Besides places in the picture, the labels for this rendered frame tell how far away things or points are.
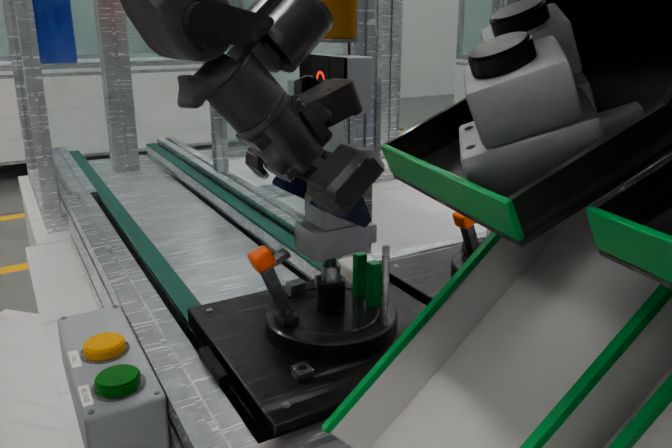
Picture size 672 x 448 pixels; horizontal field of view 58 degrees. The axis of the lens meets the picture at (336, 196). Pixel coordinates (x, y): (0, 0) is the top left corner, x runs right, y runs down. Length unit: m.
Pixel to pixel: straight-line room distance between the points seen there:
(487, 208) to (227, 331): 0.42
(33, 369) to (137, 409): 0.31
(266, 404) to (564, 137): 0.35
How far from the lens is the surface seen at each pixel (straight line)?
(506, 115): 0.28
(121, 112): 1.60
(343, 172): 0.49
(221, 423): 0.54
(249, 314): 0.69
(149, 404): 0.59
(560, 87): 0.28
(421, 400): 0.44
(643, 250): 0.25
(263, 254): 0.57
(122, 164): 1.61
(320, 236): 0.58
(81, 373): 0.64
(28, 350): 0.93
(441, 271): 0.80
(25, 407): 0.81
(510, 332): 0.43
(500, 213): 0.27
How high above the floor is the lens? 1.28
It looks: 16 degrees down
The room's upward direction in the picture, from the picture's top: straight up
